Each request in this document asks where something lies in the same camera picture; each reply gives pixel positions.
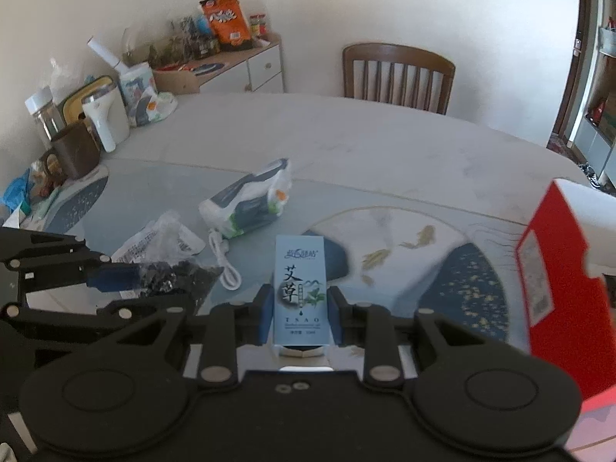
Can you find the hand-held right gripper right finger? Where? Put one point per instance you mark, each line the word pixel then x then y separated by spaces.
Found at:
pixel 335 316

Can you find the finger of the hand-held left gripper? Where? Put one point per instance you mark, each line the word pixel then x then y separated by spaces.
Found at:
pixel 113 276
pixel 144 304

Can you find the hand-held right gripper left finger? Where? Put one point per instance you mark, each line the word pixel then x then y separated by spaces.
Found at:
pixel 263 316

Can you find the light blue carton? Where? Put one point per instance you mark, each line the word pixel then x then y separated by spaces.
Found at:
pixel 301 293

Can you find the clear bag with black contents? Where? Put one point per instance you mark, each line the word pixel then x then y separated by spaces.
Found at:
pixel 168 269

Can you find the red cardboard box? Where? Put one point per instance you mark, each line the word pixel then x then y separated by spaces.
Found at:
pixel 558 260

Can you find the white patterned desktop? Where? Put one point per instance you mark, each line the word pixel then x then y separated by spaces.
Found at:
pixel 385 154

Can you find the pale green plastic utensil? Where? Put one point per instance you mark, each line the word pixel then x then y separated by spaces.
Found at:
pixel 45 203

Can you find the blue plastic bag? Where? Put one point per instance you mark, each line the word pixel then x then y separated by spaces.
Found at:
pixel 17 187

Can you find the bag of red snacks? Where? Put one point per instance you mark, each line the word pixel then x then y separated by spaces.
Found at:
pixel 41 178

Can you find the brown mug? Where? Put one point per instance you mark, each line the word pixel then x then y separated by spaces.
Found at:
pixel 74 151

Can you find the white steel-lined jug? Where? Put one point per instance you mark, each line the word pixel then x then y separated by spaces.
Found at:
pixel 108 115

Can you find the glass jar white lid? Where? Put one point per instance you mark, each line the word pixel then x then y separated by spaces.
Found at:
pixel 45 118

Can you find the soft tissue pack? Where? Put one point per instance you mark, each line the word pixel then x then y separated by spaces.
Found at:
pixel 156 106

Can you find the yellow box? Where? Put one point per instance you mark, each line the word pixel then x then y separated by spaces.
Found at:
pixel 84 96

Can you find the white lint roller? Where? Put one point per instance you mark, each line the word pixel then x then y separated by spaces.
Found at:
pixel 107 54

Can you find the round blue mat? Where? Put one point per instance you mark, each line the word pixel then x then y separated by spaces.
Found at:
pixel 206 67

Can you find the clear display box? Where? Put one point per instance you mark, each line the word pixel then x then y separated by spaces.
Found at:
pixel 168 41

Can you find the white side cabinet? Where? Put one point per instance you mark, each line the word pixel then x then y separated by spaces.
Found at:
pixel 262 70

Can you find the brown wooden chair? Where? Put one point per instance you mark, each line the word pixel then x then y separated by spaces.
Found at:
pixel 399 57

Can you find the orange snack bag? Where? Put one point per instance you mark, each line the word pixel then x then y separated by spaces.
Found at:
pixel 227 21

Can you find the red-capped spice jars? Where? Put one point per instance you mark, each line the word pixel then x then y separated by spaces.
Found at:
pixel 258 25

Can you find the grey wall cabinet unit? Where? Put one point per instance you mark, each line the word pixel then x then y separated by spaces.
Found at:
pixel 601 144

